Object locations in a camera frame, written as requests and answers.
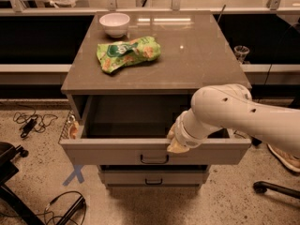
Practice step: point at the green snack bag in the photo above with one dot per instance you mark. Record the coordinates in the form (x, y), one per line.
(121, 54)

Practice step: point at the black power adapter with cable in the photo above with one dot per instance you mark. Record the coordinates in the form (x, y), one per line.
(31, 121)

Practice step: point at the grey bottom drawer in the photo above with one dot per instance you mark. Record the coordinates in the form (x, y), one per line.
(153, 178)

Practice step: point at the yellow foam-covered gripper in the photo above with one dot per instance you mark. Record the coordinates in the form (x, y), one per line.
(185, 135)

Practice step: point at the grey drawer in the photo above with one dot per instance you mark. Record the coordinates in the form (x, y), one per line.
(153, 178)
(132, 130)

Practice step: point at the white bowl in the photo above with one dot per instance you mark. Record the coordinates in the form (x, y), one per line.
(115, 25)

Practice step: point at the black chair leg with caster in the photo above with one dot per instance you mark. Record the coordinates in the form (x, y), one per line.
(261, 187)

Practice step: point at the grey top drawer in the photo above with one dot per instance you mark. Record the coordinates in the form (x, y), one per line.
(132, 130)

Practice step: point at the clear glass cup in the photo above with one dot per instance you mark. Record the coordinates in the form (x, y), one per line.
(241, 53)

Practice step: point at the grey drawer cabinet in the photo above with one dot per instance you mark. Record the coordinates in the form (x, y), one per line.
(194, 53)

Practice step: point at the blue tape cross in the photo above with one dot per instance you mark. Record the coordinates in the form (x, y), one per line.
(76, 174)

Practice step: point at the black stand with cables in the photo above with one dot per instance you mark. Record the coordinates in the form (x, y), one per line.
(50, 218)

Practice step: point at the wire basket with items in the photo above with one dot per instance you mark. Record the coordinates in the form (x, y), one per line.
(70, 128)

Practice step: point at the tan shoe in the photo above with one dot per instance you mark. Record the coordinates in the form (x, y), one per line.
(290, 162)

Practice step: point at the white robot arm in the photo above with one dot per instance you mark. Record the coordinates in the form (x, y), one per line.
(215, 107)

